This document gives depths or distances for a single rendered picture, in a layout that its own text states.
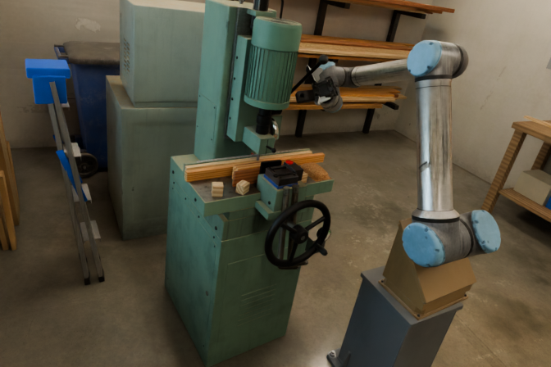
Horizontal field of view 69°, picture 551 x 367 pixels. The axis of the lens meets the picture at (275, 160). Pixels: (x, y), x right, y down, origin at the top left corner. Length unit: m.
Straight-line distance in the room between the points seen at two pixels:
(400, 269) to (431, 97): 0.71
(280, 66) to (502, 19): 3.57
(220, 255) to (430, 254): 0.76
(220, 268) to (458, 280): 0.95
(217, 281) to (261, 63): 0.87
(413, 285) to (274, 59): 1.00
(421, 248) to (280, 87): 0.73
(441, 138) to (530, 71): 3.22
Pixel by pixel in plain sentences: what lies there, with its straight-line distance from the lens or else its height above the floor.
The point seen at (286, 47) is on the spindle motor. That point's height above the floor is 1.43.
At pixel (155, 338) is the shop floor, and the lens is 2.18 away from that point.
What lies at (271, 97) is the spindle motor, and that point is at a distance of 1.49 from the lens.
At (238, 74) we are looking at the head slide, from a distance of 1.62.
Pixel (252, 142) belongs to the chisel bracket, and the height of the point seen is 1.03.
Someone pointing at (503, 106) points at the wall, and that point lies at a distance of 4.68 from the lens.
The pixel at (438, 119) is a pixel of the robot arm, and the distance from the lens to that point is 1.40.
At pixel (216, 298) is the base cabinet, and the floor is 0.42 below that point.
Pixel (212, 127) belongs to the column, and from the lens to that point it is 1.76.
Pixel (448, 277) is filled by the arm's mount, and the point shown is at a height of 0.68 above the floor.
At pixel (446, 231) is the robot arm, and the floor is 1.00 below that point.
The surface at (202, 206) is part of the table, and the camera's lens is 1.46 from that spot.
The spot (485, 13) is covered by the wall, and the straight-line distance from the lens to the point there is 4.91.
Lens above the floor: 1.66
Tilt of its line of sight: 25 degrees down
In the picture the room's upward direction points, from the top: 10 degrees clockwise
